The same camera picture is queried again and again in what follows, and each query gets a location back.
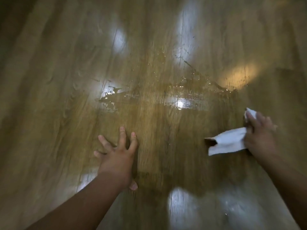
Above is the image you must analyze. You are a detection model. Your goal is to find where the white towel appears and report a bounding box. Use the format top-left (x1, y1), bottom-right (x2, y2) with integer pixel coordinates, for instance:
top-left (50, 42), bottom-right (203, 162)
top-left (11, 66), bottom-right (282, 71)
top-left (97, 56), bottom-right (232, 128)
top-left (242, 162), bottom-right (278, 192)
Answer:
top-left (204, 107), bottom-right (257, 157)

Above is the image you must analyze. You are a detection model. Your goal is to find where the person's right forearm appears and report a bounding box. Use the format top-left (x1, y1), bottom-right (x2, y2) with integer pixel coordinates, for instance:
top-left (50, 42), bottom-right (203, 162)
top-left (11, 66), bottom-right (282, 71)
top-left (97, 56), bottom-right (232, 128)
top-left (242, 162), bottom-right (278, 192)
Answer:
top-left (256, 153), bottom-right (307, 230)

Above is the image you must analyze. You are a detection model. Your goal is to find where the person's left forearm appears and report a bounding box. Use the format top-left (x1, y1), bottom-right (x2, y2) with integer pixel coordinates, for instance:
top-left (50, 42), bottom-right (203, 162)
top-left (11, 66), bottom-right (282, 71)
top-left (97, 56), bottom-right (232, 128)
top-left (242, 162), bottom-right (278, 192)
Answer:
top-left (25, 173), bottom-right (125, 230)

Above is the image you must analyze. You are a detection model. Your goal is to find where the person's right hand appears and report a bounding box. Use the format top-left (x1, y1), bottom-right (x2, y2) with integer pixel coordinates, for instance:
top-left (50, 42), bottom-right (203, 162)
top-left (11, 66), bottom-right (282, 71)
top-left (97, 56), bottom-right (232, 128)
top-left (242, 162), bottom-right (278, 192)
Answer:
top-left (244, 110), bottom-right (279, 163)

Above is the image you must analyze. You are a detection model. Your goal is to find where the person's left hand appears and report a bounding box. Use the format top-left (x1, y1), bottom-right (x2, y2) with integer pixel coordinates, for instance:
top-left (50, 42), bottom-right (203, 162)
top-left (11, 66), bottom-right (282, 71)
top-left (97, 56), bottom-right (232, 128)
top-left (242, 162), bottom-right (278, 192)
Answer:
top-left (93, 126), bottom-right (139, 191)

